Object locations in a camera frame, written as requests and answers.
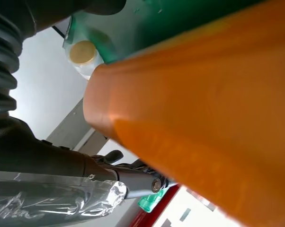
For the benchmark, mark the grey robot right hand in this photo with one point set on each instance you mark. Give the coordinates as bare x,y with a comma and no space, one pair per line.
38,156

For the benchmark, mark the green plastic bottle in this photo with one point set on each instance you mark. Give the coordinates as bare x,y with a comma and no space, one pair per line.
152,202

